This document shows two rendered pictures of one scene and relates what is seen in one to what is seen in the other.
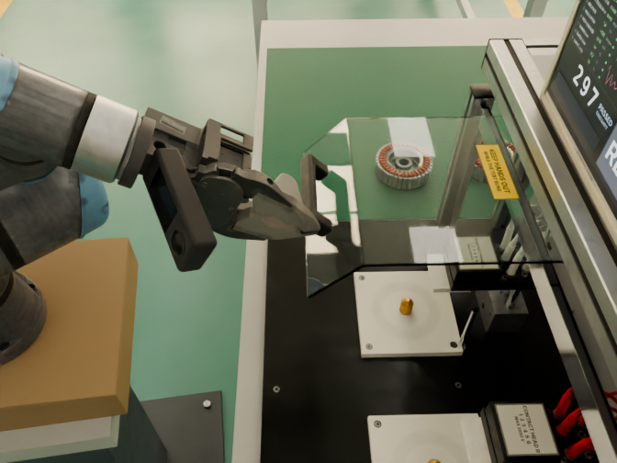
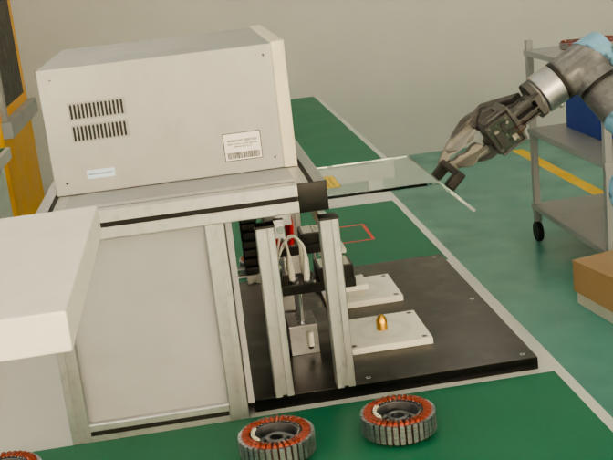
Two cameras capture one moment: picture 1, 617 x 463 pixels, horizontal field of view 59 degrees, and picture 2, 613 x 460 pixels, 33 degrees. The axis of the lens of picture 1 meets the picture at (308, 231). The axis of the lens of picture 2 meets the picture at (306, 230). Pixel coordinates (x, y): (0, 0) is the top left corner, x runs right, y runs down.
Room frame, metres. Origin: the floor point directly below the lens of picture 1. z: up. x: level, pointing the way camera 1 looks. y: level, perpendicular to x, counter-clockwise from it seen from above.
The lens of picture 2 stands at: (2.23, -0.40, 1.45)
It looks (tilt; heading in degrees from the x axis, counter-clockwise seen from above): 15 degrees down; 176
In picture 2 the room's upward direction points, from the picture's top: 6 degrees counter-clockwise
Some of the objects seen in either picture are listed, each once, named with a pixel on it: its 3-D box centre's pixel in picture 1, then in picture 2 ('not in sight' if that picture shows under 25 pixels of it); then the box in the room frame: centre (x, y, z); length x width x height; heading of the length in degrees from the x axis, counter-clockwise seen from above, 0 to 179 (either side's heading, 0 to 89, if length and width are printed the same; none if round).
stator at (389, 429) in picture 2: not in sight; (398, 419); (0.81, -0.19, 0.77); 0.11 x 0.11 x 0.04
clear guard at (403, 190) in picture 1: (440, 198); (364, 192); (0.46, -0.16, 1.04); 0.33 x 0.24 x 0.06; 91
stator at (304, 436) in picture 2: not in sight; (276, 441); (0.82, -0.37, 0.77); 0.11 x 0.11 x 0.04
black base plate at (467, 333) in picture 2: (425, 389); (363, 319); (0.34, -0.17, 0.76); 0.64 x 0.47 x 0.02; 1
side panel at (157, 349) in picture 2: not in sight; (147, 333); (0.68, -0.55, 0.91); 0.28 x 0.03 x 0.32; 91
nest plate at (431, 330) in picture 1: (405, 311); (382, 331); (0.46, -0.15, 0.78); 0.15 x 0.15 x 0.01; 1
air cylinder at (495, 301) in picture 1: (500, 302); (302, 332); (0.47, -0.30, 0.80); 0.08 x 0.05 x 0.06; 1
